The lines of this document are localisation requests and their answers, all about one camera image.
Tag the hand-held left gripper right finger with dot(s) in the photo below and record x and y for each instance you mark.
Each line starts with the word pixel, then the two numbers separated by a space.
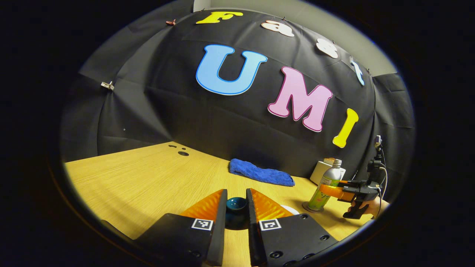
pixel 256 237

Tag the silver green-label water bottle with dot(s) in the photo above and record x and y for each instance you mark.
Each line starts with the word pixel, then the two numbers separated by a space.
pixel 326 181

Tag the round coaster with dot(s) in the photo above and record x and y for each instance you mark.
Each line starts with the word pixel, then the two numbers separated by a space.
pixel 308 209

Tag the red clip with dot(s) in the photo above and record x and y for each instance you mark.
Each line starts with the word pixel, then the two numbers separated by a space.
pixel 170 22

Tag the teal teacup lid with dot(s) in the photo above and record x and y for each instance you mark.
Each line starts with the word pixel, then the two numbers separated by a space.
pixel 236 212

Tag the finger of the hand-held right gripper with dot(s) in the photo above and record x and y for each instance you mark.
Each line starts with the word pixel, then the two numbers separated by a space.
pixel 345 182
pixel 332 191

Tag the bread slice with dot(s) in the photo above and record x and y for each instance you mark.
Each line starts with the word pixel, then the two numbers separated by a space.
pixel 328 160

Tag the teal teacup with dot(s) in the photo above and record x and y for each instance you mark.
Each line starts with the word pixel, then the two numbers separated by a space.
pixel 291 210

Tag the metal clip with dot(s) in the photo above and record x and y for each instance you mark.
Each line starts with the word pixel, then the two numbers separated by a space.
pixel 107 85

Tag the blue towel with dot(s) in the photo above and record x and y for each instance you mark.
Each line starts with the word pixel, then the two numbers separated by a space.
pixel 259 172

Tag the black backdrop cloth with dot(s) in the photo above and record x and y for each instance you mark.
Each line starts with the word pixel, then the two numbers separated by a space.
pixel 222 118

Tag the white toaster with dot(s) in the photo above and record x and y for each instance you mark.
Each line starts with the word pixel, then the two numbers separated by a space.
pixel 317 172

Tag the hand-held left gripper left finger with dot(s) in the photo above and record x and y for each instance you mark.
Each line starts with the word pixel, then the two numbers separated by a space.
pixel 217 237

